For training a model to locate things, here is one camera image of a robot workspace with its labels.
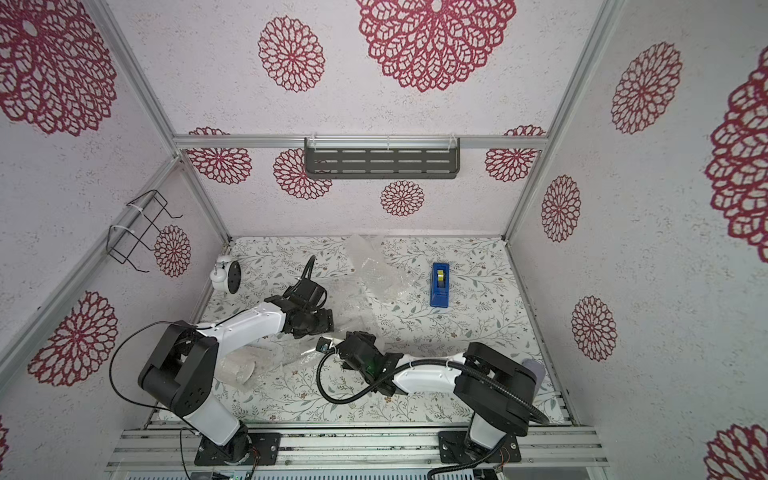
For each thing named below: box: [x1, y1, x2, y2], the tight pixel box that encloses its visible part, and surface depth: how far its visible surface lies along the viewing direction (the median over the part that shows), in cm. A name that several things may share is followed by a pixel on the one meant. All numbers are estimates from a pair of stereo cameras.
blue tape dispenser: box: [430, 262, 450, 308], surface depth 102 cm
